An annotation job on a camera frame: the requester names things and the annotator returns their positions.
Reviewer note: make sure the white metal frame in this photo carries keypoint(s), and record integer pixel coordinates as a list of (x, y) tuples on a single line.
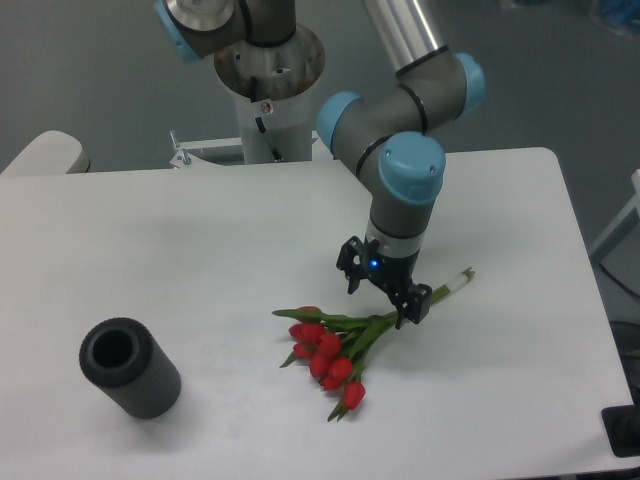
[(620, 226)]

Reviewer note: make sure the white chair seat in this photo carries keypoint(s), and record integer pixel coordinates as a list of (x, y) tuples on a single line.
[(51, 153)]

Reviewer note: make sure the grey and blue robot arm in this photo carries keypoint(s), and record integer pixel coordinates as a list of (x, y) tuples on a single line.
[(385, 144)]

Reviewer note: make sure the black device at table edge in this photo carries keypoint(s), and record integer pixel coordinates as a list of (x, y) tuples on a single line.
[(622, 427)]

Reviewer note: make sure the red tulip bouquet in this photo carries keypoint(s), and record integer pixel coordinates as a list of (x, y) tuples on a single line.
[(335, 348)]

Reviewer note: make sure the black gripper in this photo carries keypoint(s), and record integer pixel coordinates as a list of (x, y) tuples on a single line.
[(391, 274)]

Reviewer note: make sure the dark grey ribbed vase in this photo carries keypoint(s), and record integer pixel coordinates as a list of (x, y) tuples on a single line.
[(122, 359)]

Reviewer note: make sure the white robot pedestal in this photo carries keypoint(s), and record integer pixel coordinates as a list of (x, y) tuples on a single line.
[(271, 76)]

